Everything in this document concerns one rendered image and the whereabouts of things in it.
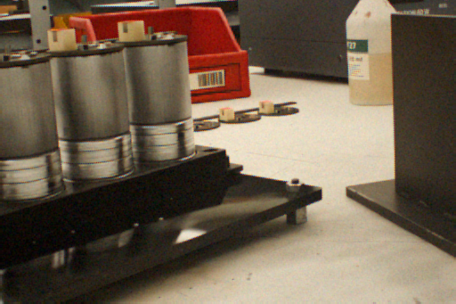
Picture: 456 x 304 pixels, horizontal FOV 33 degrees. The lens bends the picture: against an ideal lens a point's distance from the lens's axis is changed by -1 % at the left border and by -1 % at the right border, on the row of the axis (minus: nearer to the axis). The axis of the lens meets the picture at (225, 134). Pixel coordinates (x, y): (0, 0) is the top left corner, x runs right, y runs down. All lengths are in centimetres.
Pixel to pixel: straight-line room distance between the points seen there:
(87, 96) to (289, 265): 8
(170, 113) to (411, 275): 10
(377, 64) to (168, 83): 23
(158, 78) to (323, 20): 32
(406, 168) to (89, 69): 11
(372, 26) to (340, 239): 24
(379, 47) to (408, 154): 21
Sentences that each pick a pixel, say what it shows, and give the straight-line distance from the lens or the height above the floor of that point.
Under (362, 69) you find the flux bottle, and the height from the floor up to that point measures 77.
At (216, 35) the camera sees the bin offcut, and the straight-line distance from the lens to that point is 58.
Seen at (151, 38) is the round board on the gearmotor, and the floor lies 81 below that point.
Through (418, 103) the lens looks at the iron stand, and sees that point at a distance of 26.
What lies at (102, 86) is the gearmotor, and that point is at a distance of 25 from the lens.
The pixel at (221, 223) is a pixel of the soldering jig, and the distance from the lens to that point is 23.
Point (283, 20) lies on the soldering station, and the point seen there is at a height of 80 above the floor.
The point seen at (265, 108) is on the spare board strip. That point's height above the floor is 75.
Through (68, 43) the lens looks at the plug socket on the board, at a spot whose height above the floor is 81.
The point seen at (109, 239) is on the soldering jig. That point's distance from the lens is 23.
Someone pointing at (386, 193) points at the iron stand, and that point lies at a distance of 28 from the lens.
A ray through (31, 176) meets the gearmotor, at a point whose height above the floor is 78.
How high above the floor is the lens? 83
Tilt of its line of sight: 11 degrees down
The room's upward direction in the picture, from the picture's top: 4 degrees counter-clockwise
